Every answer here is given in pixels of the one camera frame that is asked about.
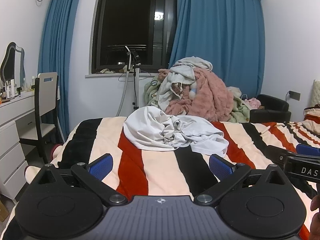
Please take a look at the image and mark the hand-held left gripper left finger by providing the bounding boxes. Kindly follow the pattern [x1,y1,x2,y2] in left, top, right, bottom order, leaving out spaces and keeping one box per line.
[32,154,128,206]

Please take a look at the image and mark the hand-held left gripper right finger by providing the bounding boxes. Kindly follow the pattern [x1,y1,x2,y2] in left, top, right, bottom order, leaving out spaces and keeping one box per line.
[194,154,290,207]

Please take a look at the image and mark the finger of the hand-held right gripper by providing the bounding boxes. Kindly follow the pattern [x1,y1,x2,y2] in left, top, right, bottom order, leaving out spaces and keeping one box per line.
[266,144,320,165]

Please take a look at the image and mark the white T-shirt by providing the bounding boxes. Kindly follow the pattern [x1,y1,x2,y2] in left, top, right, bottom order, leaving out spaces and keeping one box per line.
[123,106,230,158]

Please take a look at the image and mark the pile of clothes and blankets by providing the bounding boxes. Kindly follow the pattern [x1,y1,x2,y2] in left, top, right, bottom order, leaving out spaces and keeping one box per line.
[144,73,251,123]

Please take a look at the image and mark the person's right hand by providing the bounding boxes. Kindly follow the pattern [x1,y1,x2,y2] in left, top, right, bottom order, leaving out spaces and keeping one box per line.
[310,195,320,240]

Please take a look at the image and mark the striped fleece blanket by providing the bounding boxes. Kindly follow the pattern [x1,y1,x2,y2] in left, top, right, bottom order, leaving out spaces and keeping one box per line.
[0,116,320,240]

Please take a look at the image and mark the black armchair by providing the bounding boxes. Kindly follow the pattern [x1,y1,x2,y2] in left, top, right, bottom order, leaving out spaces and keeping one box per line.
[249,94,292,123]

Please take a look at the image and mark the cream quilted headboard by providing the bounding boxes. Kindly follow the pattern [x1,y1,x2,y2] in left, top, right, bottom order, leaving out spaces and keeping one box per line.
[311,79,320,108]

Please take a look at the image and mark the pink cloth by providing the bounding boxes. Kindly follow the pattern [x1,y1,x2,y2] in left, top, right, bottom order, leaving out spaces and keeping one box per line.
[244,97,262,110]

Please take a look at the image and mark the pink fluffy robe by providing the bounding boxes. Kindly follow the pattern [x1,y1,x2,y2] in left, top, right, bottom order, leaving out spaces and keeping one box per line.
[158,68,234,123]

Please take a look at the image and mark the standing garment steamer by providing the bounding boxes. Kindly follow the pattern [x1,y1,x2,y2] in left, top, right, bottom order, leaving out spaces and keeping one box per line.
[116,45,142,117]

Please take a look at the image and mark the white dressing table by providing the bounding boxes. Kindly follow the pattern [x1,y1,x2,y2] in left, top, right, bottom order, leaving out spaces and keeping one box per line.
[0,90,35,200]

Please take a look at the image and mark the cloths on window sill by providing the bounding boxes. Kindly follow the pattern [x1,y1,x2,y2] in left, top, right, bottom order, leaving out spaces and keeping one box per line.
[96,65,129,75]

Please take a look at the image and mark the grey white hoodie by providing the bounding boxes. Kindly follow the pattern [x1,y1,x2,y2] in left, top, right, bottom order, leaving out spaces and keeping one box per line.
[158,57,213,110]

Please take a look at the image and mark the group of cosmetic bottles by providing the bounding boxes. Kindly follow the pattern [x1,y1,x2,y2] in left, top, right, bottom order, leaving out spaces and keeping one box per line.
[0,76,37,100]

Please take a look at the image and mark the blue curtain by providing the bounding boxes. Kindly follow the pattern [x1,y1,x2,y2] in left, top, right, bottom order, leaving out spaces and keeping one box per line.
[168,0,265,100]
[38,0,85,143]

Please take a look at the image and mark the wavy framed mirror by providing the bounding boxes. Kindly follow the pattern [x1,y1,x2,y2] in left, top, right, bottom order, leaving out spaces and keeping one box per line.
[0,42,26,85]

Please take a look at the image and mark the dark framed window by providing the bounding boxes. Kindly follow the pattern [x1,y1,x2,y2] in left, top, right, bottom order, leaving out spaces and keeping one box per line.
[91,0,178,75]

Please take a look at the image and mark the white chair with black frame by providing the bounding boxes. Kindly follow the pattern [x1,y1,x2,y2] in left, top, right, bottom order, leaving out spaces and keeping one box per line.
[19,72,66,164]

